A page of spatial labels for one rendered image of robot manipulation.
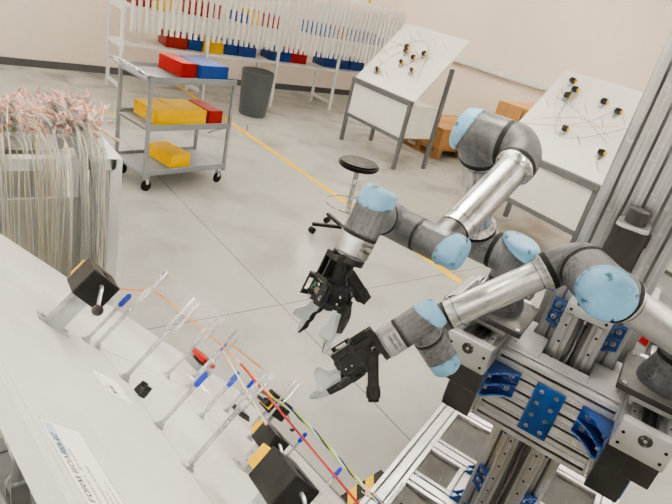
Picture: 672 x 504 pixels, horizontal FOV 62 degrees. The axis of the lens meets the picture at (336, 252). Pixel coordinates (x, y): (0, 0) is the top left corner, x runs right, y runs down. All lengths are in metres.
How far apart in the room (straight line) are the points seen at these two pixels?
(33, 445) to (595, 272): 1.11
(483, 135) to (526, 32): 8.20
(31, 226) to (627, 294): 1.35
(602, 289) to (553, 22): 8.21
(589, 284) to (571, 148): 4.52
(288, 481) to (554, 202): 5.20
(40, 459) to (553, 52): 9.06
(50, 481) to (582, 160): 5.44
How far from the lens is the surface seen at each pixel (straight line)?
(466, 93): 10.15
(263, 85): 8.05
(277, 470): 0.61
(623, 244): 1.74
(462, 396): 1.81
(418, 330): 1.29
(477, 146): 1.45
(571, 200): 5.57
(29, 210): 1.51
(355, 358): 1.29
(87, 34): 9.22
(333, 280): 1.13
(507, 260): 1.71
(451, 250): 1.14
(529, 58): 9.50
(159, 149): 5.28
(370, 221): 1.11
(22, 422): 0.51
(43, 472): 0.48
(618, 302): 1.33
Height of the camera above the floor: 1.95
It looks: 25 degrees down
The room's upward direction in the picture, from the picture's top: 14 degrees clockwise
